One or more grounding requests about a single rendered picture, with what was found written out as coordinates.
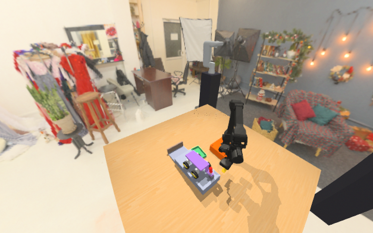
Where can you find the green tray floor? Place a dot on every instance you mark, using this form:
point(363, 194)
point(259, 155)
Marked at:
point(197, 150)

